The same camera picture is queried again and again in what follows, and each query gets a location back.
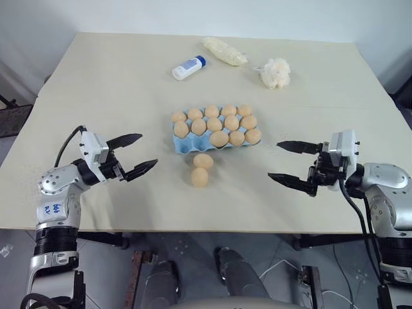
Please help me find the white floor cable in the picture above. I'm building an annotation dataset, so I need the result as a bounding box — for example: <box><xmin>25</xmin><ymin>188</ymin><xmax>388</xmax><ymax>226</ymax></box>
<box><xmin>258</xmin><ymin>256</ymin><xmax>302</xmax><ymax>281</ymax></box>

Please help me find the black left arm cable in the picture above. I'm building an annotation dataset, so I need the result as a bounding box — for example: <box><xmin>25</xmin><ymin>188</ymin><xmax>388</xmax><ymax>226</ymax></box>
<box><xmin>53</xmin><ymin>125</ymin><xmax>89</xmax><ymax>169</ymax></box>

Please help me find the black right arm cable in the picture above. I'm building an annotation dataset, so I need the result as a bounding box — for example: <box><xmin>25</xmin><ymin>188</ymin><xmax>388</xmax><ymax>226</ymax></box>
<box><xmin>337</xmin><ymin>175</ymin><xmax>388</xmax><ymax>290</ymax></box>

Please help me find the blue egg carton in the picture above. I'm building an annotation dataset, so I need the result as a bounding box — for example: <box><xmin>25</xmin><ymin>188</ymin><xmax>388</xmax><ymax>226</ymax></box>
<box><xmin>170</xmin><ymin>104</ymin><xmax>263</xmax><ymax>156</ymax></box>

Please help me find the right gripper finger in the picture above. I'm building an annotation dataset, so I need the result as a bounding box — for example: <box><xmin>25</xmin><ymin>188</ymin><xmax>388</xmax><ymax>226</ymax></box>
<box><xmin>267</xmin><ymin>173</ymin><xmax>319</xmax><ymax>198</ymax></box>
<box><xmin>276</xmin><ymin>140</ymin><xmax>323</xmax><ymax>155</ymax></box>

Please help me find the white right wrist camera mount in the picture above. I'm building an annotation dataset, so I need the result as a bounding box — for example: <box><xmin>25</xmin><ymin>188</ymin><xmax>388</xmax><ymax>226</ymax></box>
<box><xmin>328</xmin><ymin>129</ymin><xmax>360</xmax><ymax>192</ymax></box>

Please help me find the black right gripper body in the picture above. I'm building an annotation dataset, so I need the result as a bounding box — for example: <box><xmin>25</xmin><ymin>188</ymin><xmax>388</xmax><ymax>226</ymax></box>
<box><xmin>307</xmin><ymin>142</ymin><xmax>349</xmax><ymax>188</ymax></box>

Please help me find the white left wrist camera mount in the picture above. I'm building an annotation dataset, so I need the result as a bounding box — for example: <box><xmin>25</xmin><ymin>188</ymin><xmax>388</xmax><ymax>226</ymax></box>
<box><xmin>78</xmin><ymin>130</ymin><xmax>112</xmax><ymax>185</ymax></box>

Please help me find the white bottle with blue cap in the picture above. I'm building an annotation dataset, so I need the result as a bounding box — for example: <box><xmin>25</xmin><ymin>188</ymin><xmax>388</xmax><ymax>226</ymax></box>
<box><xmin>171</xmin><ymin>55</ymin><xmax>207</xmax><ymax>81</ymax></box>

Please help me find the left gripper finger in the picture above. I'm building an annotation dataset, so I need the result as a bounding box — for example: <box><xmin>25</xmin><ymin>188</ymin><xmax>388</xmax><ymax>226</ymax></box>
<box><xmin>123</xmin><ymin>158</ymin><xmax>159</xmax><ymax>182</ymax></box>
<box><xmin>106</xmin><ymin>133</ymin><xmax>144</xmax><ymax>151</ymax></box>

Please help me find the clear bag of white filling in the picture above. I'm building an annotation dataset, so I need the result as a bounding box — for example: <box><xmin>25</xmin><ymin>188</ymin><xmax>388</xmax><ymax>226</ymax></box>
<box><xmin>202</xmin><ymin>36</ymin><xmax>248</xmax><ymax>68</ymax></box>

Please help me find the black table frame bar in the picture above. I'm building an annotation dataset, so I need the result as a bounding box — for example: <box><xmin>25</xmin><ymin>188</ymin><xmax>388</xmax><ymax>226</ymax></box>
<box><xmin>293</xmin><ymin>234</ymin><xmax>378</xmax><ymax>252</ymax></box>
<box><xmin>77</xmin><ymin>231</ymin><xmax>130</xmax><ymax>251</ymax></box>

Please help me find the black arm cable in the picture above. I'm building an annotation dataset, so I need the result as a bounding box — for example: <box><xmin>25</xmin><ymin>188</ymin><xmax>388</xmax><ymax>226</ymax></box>
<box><xmin>337</xmin><ymin>175</ymin><xmax>388</xmax><ymax>290</ymax></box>
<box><xmin>53</xmin><ymin>125</ymin><xmax>89</xmax><ymax>169</ymax></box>

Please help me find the white mesh bath puff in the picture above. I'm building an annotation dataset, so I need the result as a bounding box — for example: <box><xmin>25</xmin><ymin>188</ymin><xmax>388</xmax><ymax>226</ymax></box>
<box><xmin>252</xmin><ymin>57</ymin><xmax>292</xmax><ymax>89</ymax></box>

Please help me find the dark metal frame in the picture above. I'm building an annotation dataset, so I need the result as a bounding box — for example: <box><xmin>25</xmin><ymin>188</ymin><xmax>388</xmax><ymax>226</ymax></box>
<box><xmin>0</xmin><ymin>94</ymin><xmax>35</xmax><ymax>138</ymax></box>

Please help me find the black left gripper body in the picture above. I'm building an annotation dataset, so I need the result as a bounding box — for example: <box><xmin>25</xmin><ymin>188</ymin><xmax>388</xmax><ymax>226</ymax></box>
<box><xmin>98</xmin><ymin>149</ymin><xmax>127</xmax><ymax>183</ymax></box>

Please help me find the dark grey rounded shell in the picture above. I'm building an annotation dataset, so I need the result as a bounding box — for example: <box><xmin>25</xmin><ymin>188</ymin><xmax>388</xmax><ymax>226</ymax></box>
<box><xmin>214</xmin><ymin>247</ymin><xmax>270</xmax><ymax>300</ymax></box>
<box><xmin>144</xmin><ymin>260</ymin><xmax>183</xmax><ymax>309</ymax></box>

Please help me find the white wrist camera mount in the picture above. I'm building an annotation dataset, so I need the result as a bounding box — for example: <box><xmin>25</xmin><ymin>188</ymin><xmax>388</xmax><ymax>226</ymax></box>
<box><xmin>78</xmin><ymin>130</ymin><xmax>112</xmax><ymax>185</ymax></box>
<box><xmin>328</xmin><ymin>129</ymin><xmax>360</xmax><ymax>192</ymax></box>

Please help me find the rusty metal stand post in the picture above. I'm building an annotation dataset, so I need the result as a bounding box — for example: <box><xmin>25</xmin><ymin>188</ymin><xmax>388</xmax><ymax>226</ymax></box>
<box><xmin>126</xmin><ymin>249</ymin><xmax>153</xmax><ymax>309</ymax></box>
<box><xmin>300</xmin><ymin>264</ymin><xmax>324</xmax><ymax>309</ymax></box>

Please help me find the pale rounded robot body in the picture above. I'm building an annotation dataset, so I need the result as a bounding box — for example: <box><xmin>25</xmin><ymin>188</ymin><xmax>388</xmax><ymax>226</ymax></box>
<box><xmin>167</xmin><ymin>294</ymin><xmax>290</xmax><ymax>309</ymax></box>

